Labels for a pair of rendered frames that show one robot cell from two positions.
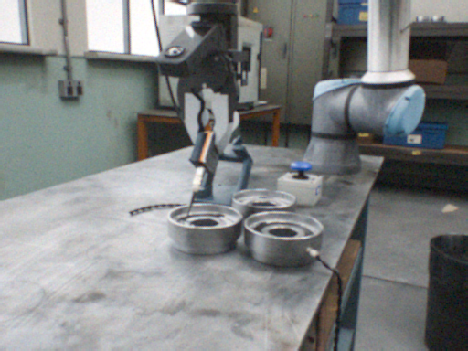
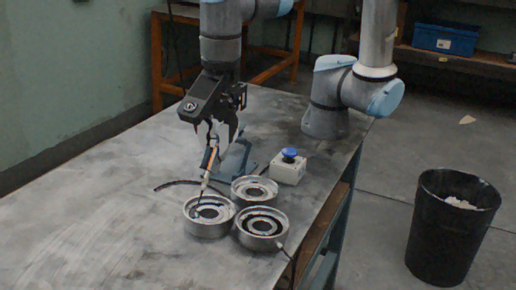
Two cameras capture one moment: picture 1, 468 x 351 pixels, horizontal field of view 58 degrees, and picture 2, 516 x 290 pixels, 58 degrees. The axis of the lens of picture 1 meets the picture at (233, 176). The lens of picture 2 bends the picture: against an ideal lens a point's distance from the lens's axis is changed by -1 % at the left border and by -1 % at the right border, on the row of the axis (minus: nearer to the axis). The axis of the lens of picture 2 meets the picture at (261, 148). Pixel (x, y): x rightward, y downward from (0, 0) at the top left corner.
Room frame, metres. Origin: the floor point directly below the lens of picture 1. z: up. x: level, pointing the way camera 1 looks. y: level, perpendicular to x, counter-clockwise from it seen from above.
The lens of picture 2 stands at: (-0.22, -0.03, 1.37)
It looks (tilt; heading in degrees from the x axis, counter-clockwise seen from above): 26 degrees down; 358
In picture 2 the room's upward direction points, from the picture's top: 5 degrees clockwise
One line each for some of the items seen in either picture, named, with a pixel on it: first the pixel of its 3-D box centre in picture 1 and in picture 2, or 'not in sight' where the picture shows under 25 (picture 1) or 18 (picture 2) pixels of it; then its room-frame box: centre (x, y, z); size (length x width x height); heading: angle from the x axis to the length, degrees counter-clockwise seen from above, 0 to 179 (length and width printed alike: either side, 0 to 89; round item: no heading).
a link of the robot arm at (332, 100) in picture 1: (338, 105); (335, 78); (1.09, -0.27, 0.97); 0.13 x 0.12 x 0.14; 43
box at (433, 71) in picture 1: (421, 62); not in sight; (3.88, -1.65, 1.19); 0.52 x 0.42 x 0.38; 67
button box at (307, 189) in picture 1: (301, 187); (288, 166); (0.79, -0.13, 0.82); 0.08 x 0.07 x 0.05; 157
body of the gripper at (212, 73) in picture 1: (215, 49); (221, 86); (0.65, 0.03, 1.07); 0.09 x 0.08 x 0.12; 157
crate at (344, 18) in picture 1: (367, 15); not in sight; (4.09, -1.19, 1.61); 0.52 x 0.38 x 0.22; 70
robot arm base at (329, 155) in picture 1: (333, 150); (327, 114); (1.09, -0.26, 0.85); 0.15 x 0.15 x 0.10
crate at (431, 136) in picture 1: (415, 133); (445, 37); (3.88, -1.67, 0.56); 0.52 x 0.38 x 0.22; 64
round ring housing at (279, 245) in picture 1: (282, 238); (262, 229); (0.53, -0.07, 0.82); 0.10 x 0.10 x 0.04
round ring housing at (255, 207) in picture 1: (263, 209); (254, 195); (0.66, -0.05, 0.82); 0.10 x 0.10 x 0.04
